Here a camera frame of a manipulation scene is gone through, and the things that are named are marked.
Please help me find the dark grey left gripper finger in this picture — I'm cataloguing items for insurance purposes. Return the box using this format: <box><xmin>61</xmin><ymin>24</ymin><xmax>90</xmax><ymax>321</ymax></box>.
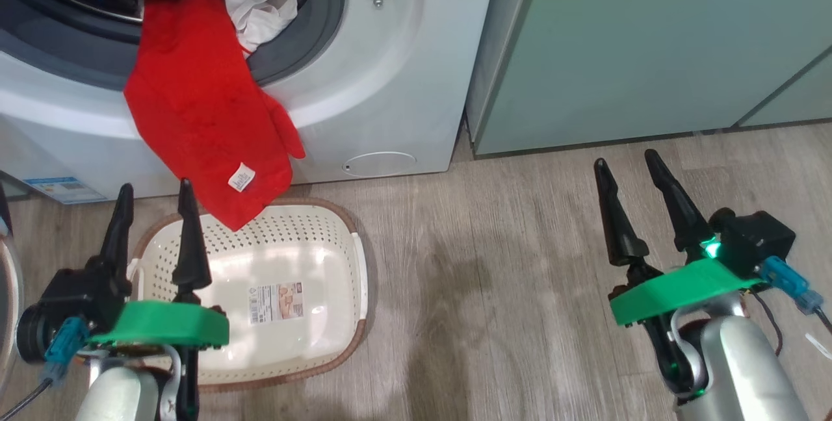
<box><xmin>171</xmin><ymin>178</ymin><xmax>213</xmax><ymax>305</ymax></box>
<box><xmin>97</xmin><ymin>183</ymin><xmax>135</xmax><ymax>298</ymax></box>

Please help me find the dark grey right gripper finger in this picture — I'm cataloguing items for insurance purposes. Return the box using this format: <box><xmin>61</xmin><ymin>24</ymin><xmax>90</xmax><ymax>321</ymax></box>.
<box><xmin>643</xmin><ymin>149</ymin><xmax>716</xmax><ymax>259</ymax></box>
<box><xmin>593</xmin><ymin>158</ymin><xmax>651</xmax><ymax>267</ymax></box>

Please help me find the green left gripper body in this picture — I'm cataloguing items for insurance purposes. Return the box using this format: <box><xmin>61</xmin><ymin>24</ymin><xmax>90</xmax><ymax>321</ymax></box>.
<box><xmin>88</xmin><ymin>300</ymin><xmax>230</xmax><ymax>351</ymax></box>

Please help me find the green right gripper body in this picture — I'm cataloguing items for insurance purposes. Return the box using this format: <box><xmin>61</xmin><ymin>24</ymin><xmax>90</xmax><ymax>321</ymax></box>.
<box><xmin>609</xmin><ymin>257</ymin><xmax>765</xmax><ymax>327</ymax></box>

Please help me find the red basketball jersey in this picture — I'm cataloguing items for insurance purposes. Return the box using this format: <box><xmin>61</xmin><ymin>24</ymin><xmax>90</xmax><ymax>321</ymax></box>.
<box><xmin>123</xmin><ymin>0</ymin><xmax>306</xmax><ymax>232</ymax></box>

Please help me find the white garment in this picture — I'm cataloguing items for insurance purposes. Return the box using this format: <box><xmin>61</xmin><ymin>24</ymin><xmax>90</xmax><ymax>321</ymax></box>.
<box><xmin>223</xmin><ymin>0</ymin><xmax>300</xmax><ymax>53</ymax></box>

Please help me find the white front-load washing machine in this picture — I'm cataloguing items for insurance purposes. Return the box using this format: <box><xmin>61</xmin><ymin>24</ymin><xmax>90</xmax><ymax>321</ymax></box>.
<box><xmin>0</xmin><ymin>0</ymin><xmax>501</xmax><ymax>204</ymax></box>

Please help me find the blue white energy label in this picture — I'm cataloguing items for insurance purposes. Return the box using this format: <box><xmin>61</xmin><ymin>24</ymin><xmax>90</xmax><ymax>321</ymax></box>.
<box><xmin>23</xmin><ymin>176</ymin><xmax>108</xmax><ymax>205</ymax></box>

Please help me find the paper basket product label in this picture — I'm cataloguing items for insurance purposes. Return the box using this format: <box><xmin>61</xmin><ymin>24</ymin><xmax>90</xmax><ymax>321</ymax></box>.
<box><xmin>248</xmin><ymin>281</ymin><xmax>305</xmax><ymax>324</ymax></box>

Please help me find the cream perforated laundry basket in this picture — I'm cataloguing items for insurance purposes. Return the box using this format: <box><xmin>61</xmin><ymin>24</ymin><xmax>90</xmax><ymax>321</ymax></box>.
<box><xmin>127</xmin><ymin>197</ymin><xmax>369</xmax><ymax>392</ymax></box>

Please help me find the pale green cabinet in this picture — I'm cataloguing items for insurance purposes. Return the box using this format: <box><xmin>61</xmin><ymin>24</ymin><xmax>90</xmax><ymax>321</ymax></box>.
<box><xmin>465</xmin><ymin>0</ymin><xmax>832</xmax><ymax>159</ymax></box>

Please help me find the round white filter cover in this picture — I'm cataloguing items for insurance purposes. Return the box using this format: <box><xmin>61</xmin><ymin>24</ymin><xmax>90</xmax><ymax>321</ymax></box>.
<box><xmin>342</xmin><ymin>151</ymin><xmax>417</xmax><ymax>179</ymax></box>

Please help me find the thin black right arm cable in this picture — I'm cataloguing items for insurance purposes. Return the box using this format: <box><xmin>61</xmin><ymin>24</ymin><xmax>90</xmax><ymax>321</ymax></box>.
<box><xmin>754</xmin><ymin>291</ymin><xmax>788</xmax><ymax>357</ymax></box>

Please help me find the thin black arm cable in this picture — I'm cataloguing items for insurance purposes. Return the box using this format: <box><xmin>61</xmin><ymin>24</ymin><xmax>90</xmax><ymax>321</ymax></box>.
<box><xmin>0</xmin><ymin>376</ymin><xmax>53</xmax><ymax>421</ymax></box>
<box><xmin>754</xmin><ymin>291</ymin><xmax>788</xmax><ymax>357</ymax></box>

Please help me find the blue left camera connector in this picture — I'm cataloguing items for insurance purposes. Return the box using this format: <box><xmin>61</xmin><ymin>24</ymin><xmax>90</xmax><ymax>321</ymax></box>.
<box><xmin>44</xmin><ymin>316</ymin><xmax>90</xmax><ymax>383</ymax></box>

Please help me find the blue camera connector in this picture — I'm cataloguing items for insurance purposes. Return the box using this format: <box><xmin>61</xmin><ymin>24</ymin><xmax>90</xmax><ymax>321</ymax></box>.
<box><xmin>44</xmin><ymin>316</ymin><xmax>90</xmax><ymax>383</ymax></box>
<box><xmin>759</xmin><ymin>255</ymin><xmax>825</xmax><ymax>316</ymax></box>

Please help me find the blue right camera connector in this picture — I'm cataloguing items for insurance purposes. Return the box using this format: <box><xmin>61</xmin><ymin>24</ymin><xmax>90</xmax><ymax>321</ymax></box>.
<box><xmin>759</xmin><ymin>255</ymin><xmax>825</xmax><ymax>316</ymax></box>

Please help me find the thin white cable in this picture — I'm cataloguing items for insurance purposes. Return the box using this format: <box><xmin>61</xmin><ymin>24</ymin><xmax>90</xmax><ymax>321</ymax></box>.
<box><xmin>805</xmin><ymin>332</ymin><xmax>832</xmax><ymax>362</ymax></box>

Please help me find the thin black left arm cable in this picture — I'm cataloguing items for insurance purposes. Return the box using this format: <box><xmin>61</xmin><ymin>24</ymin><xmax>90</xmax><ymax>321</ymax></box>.
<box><xmin>0</xmin><ymin>376</ymin><xmax>53</xmax><ymax>421</ymax></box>

